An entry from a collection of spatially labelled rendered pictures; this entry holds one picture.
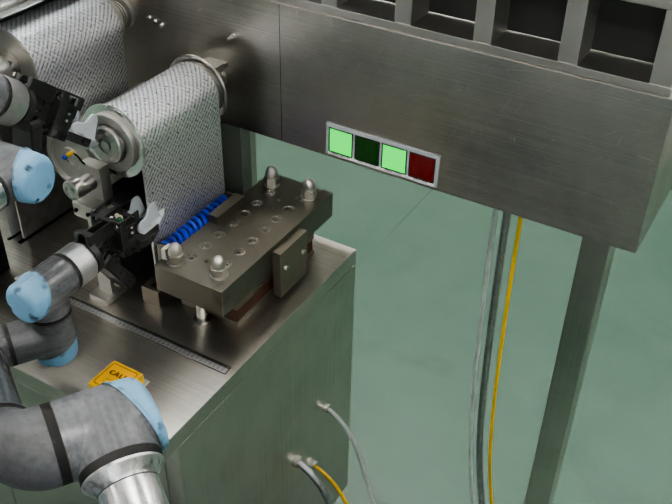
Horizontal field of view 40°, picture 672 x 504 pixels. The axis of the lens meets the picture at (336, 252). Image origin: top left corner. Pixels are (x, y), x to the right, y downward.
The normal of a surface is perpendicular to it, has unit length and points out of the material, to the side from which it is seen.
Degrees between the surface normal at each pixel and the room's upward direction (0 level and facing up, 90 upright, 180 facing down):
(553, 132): 90
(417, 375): 0
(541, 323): 0
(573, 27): 90
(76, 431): 36
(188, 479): 90
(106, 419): 23
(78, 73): 92
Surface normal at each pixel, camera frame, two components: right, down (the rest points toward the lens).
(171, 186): 0.86, 0.32
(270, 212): 0.02, -0.80
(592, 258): -0.51, 0.51
